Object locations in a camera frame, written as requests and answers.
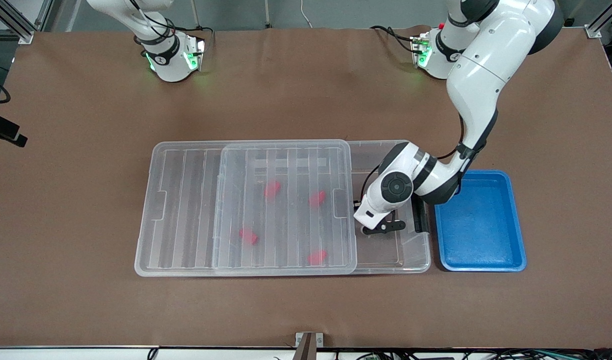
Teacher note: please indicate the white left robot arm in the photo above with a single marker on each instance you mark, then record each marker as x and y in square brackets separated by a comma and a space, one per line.
[486, 75]

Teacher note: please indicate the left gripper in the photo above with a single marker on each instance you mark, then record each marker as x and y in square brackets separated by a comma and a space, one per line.
[356, 204]

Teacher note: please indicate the metal table edge bracket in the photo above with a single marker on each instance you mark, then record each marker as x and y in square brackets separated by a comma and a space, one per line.
[308, 347]

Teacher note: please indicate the clear plastic storage box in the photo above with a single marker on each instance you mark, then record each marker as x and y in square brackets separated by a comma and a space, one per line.
[386, 255]

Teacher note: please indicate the blue plastic tray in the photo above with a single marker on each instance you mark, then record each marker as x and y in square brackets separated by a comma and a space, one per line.
[481, 235]

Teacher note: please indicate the black clamp device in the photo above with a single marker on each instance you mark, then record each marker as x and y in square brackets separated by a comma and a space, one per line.
[1, 127]

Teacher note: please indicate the aluminium frame profile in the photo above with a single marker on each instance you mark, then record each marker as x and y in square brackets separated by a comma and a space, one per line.
[598, 27]
[16, 25]

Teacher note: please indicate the brown table cover sheet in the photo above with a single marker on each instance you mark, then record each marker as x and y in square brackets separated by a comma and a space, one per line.
[86, 300]

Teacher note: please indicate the small red block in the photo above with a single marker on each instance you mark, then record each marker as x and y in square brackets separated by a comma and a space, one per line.
[248, 236]
[317, 257]
[272, 189]
[317, 198]

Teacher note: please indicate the clear plastic box lid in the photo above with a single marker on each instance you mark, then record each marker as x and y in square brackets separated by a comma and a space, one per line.
[186, 225]

